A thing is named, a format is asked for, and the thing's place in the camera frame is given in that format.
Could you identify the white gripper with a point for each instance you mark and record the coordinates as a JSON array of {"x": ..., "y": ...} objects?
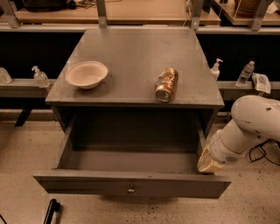
[{"x": 224, "y": 150}]

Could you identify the grey top drawer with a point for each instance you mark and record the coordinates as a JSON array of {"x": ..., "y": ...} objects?
[{"x": 132, "y": 156}]

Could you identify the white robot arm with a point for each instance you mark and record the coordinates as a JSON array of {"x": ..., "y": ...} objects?
[{"x": 255, "y": 119}]

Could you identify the grey drawer cabinet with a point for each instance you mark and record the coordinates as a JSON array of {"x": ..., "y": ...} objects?
[{"x": 135, "y": 56}]

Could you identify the crushed orange soda can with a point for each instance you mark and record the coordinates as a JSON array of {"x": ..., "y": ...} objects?
[{"x": 166, "y": 84}]

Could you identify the right white sanitizer pump bottle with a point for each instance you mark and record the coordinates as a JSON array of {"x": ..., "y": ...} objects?
[{"x": 215, "y": 70}]

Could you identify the crumpled white packet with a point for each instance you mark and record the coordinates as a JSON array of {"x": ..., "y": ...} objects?
[{"x": 261, "y": 83}]

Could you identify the clear plastic water bottle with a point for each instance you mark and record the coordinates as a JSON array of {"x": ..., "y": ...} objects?
[{"x": 245, "y": 74}]

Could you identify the white paper bowl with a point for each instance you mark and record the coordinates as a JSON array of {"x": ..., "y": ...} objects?
[{"x": 87, "y": 74}]

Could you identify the wooden back workbench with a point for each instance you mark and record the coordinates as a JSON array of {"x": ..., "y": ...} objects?
[{"x": 137, "y": 12}]

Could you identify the brown round pot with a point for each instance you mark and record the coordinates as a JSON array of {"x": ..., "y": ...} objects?
[{"x": 249, "y": 8}]

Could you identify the left clear sanitizer pump bottle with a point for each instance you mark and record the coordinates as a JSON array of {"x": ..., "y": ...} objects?
[{"x": 40, "y": 78}]

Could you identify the clear bottle far left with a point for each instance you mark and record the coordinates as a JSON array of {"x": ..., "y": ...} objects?
[{"x": 4, "y": 76}]

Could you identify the black bag on workbench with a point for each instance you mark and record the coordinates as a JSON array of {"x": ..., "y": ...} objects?
[{"x": 44, "y": 5}]

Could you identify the black handle bottom left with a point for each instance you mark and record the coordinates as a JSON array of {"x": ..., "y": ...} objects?
[{"x": 54, "y": 207}]

